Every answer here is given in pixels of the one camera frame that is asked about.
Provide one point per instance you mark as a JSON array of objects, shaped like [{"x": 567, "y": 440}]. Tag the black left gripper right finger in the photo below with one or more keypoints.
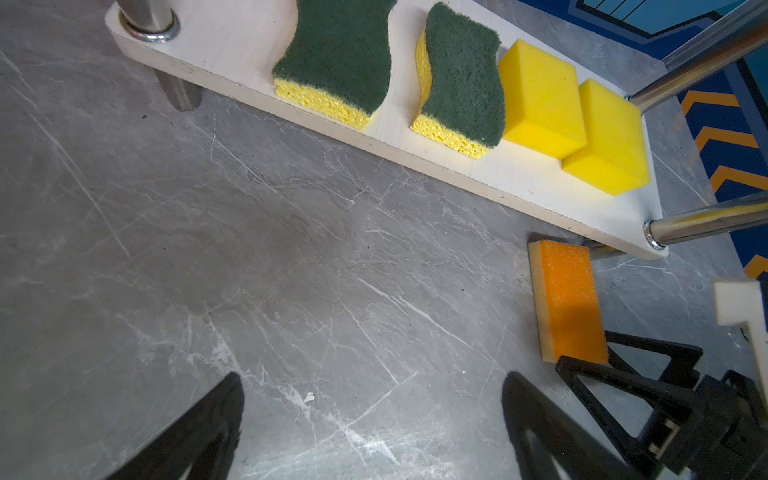
[{"x": 545, "y": 438}]

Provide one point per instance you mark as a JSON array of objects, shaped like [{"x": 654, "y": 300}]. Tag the orange sponge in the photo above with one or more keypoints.
[{"x": 568, "y": 313}]

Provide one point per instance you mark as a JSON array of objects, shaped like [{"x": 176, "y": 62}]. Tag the green wavy sponge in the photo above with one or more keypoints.
[
  {"x": 339, "y": 62},
  {"x": 462, "y": 103}
]

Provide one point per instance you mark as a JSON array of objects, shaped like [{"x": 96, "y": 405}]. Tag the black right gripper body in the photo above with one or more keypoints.
[{"x": 729, "y": 437}]

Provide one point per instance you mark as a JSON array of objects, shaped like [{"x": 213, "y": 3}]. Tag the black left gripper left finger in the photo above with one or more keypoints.
[{"x": 200, "y": 444}]

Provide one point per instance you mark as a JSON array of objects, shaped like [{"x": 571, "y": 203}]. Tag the white two-tier shelf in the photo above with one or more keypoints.
[{"x": 230, "y": 47}]

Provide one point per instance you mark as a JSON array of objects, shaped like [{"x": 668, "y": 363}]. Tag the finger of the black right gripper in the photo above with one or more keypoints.
[
  {"x": 683, "y": 358},
  {"x": 654, "y": 424}
]

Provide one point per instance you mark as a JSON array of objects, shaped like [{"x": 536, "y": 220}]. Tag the yellow sponge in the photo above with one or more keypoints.
[
  {"x": 614, "y": 160},
  {"x": 542, "y": 102}
]

